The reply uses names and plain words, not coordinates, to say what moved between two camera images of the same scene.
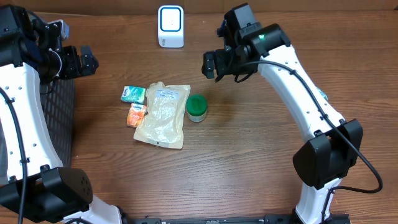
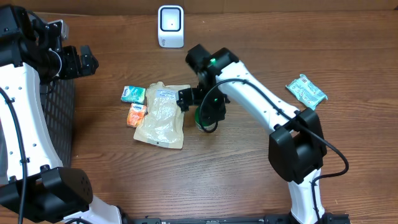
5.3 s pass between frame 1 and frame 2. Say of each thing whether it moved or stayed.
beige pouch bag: stayed
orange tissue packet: stayed
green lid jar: moved
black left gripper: stayed
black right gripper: moved
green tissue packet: stayed
